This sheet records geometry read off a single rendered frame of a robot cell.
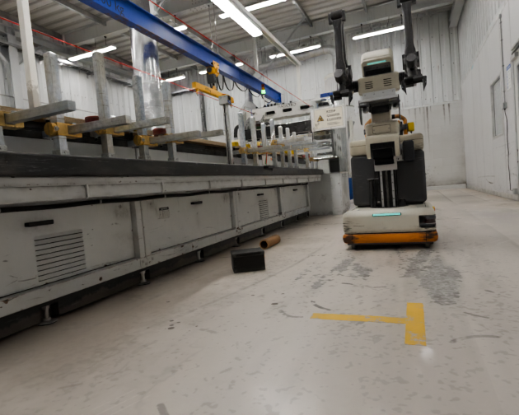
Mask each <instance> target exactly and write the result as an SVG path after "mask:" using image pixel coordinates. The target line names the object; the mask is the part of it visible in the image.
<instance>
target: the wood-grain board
mask: <svg viewBox="0 0 519 415"><path fill-rule="evenodd" d="M0 110H1V111H6V112H11V111H12V110H15V111H20V110H22V109H17V108H12V107H6V106H1V105H0ZM31 121H35V122H41V123H46V121H44V120H43V119H35V120H31ZM64 123H66V124H71V123H76V124H83V123H85V119H76V118H71V117H66V116H64ZM147 135H148V136H150V135H153V131H150V130H147ZM153 137H158V136H154V135H153ZM184 142H187V143H193V144H199V145H205V146H211V147H223V148H226V143H224V142H214V141H209V140H204V139H194V140H188V141H184Z"/></svg>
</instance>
